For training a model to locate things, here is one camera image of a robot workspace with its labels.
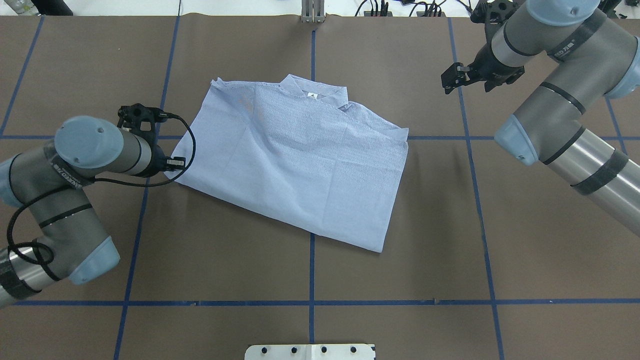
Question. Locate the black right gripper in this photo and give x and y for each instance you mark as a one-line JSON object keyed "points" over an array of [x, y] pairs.
{"points": [[483, 65]]}

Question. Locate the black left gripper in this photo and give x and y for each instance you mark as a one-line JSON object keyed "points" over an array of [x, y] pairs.
{"points": [[158, 161]]}

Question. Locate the light blue striped shirt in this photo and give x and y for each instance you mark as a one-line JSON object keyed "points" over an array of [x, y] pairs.
{"points": [[300, 152]]}

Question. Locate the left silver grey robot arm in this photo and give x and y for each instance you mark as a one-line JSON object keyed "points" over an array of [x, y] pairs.
{"points": [[55, 234]]}

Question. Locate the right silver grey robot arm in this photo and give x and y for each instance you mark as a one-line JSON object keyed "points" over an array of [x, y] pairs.
{"points": [[595, 58]]}

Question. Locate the blue tape line crosswise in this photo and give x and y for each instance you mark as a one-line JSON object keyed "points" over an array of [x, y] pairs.
{"points": [[433, 302]]}

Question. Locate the aluminium frame post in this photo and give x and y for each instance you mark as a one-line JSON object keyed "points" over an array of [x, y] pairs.
{"points": [[313, 11]]}

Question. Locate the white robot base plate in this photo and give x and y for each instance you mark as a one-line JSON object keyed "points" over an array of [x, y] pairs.
{"points": [[327, 351]]}

